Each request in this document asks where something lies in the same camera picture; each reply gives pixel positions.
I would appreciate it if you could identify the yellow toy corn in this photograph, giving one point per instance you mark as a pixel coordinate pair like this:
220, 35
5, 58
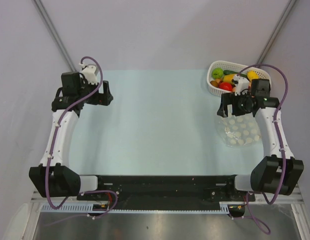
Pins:
251, 75

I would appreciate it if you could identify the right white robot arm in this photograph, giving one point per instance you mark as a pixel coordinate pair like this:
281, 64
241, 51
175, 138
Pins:
278, 172

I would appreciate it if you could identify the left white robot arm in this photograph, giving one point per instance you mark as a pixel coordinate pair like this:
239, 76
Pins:
52, 177

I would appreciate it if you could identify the brown toy kiwi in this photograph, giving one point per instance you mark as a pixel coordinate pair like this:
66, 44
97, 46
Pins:
215, 83

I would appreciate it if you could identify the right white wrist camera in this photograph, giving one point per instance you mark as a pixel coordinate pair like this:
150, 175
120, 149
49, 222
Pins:
241, 85

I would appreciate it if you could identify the white plastic basket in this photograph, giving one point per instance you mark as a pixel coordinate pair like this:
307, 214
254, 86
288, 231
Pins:
226, 65

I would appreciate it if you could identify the dark green toy cucumber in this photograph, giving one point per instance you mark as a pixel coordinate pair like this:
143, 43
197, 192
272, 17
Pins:
229, 72

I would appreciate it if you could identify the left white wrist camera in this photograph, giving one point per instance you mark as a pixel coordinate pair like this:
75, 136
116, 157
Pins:
90, 72

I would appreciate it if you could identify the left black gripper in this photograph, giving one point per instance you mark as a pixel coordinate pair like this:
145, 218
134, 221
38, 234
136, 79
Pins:
103, 99

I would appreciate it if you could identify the green toy apple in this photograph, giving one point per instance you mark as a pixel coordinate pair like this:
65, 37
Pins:
217, 73

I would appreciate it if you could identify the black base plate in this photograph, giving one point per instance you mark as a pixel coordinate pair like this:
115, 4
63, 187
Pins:
167, 192

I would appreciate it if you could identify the clear zip top bag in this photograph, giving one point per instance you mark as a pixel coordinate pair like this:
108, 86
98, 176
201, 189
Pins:
238, 131

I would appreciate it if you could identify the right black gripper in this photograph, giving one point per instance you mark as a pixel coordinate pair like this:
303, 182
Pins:
230, 98

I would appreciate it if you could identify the white slotted cable duct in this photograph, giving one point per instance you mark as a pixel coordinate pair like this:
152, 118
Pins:
99, 208

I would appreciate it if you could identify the red toy tomato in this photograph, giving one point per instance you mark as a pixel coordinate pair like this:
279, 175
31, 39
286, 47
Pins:
226, 86

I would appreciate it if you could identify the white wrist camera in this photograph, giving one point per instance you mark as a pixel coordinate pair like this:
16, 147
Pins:
90, 72
241, 85

